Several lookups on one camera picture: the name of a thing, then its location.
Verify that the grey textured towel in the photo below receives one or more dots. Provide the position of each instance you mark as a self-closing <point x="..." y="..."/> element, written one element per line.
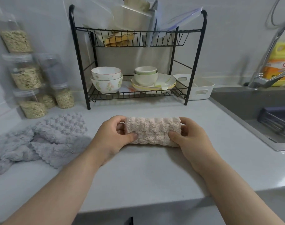
<point x="39" y="142"/>

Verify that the white plastic basket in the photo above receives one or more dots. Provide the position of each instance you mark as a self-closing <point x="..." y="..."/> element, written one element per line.
<point x="202" y="89"/>

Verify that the person's right thumb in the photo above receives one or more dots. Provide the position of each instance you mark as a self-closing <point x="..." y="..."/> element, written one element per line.
<point x="176" y="137"/>

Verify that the beige towel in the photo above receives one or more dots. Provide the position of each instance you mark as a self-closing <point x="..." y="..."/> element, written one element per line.
<point x="153" y="131"/>

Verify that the white plate with leaf print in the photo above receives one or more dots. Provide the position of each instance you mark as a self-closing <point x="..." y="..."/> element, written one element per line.
<point x="167" y="79"/>

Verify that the person's right hand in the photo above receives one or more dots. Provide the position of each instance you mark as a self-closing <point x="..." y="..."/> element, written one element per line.
<point x="196" y="147"/>

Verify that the white floral bowl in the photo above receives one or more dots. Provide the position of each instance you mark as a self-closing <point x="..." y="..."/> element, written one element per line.
<point x="107" y="85"/>

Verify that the white bowl with green rim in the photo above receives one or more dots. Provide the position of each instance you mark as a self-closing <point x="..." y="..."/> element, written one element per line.
<point x="146" y="69"/>

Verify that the white bowl with red rim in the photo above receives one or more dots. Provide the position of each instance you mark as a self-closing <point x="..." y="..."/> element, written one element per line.
<point x="106" y="72"/>

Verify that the yellow detergent bottle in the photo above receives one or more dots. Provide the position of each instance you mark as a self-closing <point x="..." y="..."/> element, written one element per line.
<point x="279" y="65"/>

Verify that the person's left thumb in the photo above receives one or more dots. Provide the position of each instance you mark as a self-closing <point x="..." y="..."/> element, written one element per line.
<point x="129" y="137"/>

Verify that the person's left forearm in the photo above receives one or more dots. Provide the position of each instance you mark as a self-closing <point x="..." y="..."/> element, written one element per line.
<point x="58" y="194"/>

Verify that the grey kitchen sink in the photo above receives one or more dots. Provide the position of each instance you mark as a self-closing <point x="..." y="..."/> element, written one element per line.
<point x="245" y="110"/>

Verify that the clear lid with blue rim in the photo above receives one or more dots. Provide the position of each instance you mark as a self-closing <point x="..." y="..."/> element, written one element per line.
<point x="180" y="19"/>

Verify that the wide clear jar of grain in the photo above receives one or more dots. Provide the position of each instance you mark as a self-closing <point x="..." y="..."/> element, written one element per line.
<point x="25" y="76"/>

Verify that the dark sink drain rack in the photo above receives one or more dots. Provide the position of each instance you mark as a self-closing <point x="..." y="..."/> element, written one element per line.
<point x="277" y="121"/>

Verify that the yellow cloth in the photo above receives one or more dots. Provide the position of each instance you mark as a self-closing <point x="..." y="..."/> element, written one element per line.
<point x="117" y="39"/>

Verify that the plain cream bowl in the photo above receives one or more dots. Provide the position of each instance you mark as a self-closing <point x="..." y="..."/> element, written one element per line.
<point x="146" y="79"/>

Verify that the person's left hand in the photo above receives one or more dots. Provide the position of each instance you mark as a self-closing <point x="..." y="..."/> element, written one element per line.
<point x="107" y="140"/>

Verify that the chrome kitchen faucet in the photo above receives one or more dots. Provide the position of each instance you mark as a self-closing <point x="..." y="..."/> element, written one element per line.
<point x="266" y="67"/>

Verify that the tall clear jar of grain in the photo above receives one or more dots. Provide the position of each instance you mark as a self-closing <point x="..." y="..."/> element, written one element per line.
<point x="15" y="39"/>

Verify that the white ceramic spoon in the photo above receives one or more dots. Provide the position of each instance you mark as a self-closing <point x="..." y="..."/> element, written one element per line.
<point x="163" y="86"/>

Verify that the white drip tray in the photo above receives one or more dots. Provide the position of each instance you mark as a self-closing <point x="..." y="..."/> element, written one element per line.
<point x="128" y="89"/>

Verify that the person's right forearm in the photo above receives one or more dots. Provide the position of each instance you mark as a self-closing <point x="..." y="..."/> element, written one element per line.
<point x="231" y="194"/>

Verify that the cream plate with yellow rim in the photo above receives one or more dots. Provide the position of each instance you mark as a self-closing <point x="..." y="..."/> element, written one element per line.
<point x="154" y="90"/>

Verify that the clear plastic bags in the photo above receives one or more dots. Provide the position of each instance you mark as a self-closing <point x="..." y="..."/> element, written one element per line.
<point x="133" y="18"/>

